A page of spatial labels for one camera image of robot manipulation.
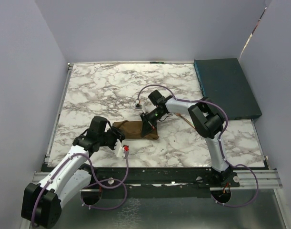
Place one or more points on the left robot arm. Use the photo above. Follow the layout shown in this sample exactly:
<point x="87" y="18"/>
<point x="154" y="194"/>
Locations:
<point x="43" y="202"/>

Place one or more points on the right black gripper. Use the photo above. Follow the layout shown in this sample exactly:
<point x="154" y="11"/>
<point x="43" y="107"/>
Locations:
<point x="147" y="128"/>

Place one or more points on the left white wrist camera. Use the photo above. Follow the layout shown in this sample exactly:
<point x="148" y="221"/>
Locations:
<point x="121" y="151"/>

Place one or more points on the aluminium rail frame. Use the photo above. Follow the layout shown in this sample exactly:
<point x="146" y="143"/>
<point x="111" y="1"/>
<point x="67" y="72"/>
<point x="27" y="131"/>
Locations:
<point x="244" y="179"/>

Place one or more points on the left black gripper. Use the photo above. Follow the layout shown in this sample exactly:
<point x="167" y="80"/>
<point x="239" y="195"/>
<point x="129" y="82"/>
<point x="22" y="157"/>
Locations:
<point x="117" y="134"/>

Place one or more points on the brown cloth napkin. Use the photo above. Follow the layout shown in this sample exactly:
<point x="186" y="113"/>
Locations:
<point x="132" y="130"/>

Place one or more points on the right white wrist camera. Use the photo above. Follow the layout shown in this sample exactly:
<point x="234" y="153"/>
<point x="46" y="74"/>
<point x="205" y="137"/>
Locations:
<point x="140" y="106"/>

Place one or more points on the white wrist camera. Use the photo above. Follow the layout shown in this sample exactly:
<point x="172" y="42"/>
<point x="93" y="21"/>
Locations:
<point x="121" y="151"/>
<point x="140" y="106"/>

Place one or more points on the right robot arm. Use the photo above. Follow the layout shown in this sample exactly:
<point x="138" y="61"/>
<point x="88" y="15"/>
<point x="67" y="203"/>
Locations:
<point x="208" y="120"/>

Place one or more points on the copper iridescent fork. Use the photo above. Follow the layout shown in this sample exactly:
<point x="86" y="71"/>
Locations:
<point x="186" y="120"/>

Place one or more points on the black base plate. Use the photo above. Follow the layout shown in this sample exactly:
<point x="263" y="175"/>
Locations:
<point x="113" y="178"/>

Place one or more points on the dark teal flat box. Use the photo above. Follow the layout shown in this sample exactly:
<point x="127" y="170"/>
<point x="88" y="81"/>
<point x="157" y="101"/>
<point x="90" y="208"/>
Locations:
<point x="224" y="82"/>

